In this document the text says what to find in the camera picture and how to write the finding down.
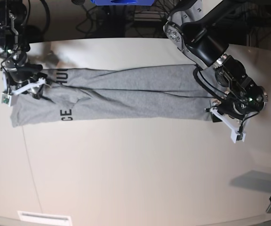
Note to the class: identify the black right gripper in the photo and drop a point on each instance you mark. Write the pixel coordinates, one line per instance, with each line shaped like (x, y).
(22, 73)

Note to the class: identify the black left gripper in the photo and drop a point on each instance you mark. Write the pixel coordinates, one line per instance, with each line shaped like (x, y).
(238, 108)

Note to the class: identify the grey T-shirt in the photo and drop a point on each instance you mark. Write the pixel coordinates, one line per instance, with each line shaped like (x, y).
(83, 94)

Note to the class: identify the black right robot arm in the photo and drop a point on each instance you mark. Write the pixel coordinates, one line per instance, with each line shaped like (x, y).
(14, 43)

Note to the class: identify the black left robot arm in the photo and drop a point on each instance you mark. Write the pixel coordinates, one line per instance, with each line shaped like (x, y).
(219, 74)

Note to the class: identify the white label strip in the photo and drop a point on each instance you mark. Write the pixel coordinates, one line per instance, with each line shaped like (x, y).
(40, 218)

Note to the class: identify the blue plastic box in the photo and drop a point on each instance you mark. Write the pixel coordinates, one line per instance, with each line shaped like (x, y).
(123, 2)

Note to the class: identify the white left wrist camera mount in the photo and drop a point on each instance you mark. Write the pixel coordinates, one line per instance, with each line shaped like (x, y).
(238, 133)

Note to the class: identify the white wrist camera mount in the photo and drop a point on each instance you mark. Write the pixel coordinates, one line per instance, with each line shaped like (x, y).
(238, 133)
(10, 93)

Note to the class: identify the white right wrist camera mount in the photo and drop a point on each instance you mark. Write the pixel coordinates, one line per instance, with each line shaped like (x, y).
(10, 93)

